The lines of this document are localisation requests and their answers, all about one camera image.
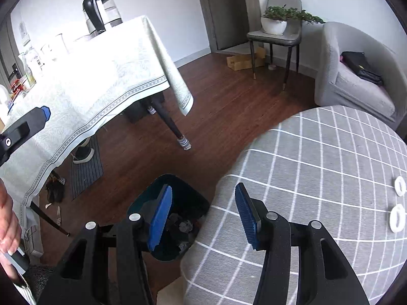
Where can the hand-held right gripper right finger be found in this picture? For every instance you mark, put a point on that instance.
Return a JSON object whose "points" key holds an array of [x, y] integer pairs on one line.
{"points": [[246, 216]]}

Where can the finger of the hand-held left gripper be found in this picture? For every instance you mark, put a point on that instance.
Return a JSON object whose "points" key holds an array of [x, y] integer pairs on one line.
{"points": [[28, 124]]}

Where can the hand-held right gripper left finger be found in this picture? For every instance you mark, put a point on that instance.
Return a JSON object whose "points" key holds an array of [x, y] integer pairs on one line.
{"points": [[160, 219]]}

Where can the dark teal trash bin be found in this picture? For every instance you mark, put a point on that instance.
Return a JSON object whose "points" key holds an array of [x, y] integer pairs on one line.
{"points": [[187, 197]]}

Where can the person's left hand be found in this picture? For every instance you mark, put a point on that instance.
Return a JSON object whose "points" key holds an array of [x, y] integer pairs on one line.
{"points": [[8, 222]]}

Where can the dark speckled clothing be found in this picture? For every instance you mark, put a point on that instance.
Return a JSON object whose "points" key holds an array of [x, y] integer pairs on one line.
{"points": [[39, 282]]}

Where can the clear glass jar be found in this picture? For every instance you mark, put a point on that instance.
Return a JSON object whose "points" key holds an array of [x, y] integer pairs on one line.
{"points": [[30, 66]]}

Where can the black and white sneaker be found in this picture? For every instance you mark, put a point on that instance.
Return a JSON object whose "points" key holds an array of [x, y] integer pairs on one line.
{"points": [[83, 155]]}

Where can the dark slippers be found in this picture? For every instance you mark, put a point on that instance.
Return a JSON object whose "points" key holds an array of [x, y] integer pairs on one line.
{"points": [[55, 190]]}

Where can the clear glass cup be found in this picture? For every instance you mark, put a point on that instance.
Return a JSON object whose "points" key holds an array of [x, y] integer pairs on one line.
{"points": [[47, 51], [62, 44]]}

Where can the white patterned tablecloth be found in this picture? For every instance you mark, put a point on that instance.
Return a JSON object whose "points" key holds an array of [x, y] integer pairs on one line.
{"points": [[95, 85]]}

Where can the striped floor mat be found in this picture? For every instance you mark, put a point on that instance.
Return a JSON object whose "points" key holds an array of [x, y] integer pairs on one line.
{"points": [[87, 178]]}

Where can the grey checked tablecloth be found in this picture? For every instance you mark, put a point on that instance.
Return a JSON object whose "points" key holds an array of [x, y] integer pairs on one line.
{"points": [[318, 165]]}

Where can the dark table leg with sock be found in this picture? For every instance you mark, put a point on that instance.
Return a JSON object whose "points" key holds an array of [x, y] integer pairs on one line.
{"points": [[171, 124]]}

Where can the electric kettle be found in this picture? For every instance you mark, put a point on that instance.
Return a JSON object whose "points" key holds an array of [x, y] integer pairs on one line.
{"points": [[101, 9]]}

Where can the flat brown cardboard box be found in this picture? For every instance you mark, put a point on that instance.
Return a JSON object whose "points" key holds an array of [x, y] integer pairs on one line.
{"points": [[241, 62]]}

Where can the grey armchair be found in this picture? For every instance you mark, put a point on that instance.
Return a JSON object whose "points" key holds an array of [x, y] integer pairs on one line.
{"points": [[356, 92]]}

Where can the grey dining chair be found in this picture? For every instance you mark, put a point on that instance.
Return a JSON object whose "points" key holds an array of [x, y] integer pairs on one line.
{"points": [[273, 36]]}

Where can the black leather handbag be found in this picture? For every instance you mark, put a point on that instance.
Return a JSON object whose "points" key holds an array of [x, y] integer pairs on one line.
{"points": [[370, 77]]}

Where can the black flat folder bag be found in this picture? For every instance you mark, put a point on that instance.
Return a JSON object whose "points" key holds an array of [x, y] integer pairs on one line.
{"points": [[353, 60]]}

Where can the potted plant in white pot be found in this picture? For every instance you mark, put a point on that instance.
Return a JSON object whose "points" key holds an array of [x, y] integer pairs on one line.
{"points": [[273, 25]]}

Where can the grey door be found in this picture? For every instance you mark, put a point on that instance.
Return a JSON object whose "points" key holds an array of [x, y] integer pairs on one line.
{"points": [[229, 9]]}

